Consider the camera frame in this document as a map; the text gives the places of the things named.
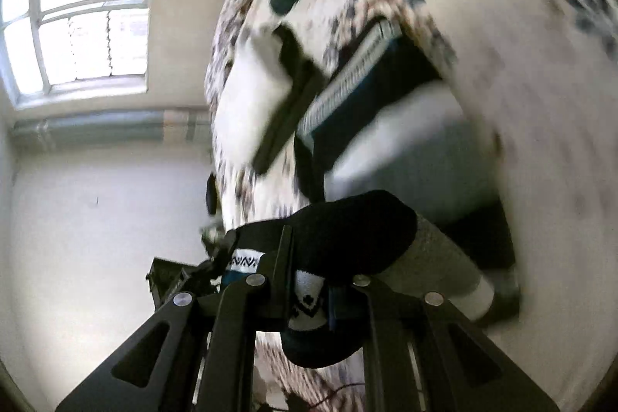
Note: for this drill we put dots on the folded white garment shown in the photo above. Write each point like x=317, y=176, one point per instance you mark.
x=251, y=103

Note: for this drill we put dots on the striped knit sweater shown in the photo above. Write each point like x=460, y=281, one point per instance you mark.
x=376, y=103

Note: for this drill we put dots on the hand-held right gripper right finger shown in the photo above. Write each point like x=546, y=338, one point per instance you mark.
x=381, y=320

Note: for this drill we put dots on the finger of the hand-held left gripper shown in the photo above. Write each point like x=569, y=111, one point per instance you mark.
x=224, y=248

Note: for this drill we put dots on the floral bed sheet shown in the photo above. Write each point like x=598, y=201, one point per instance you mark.
x=531, y=79

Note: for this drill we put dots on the barred window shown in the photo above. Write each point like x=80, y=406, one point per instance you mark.
x=82, y=16

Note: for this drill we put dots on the green curtain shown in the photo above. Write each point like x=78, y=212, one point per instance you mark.
x=111, y=127

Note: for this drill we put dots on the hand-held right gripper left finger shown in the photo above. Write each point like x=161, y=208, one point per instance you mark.
x=279, y=269

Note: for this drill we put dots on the folded dark garment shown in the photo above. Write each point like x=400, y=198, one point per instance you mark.
x=295, y=103

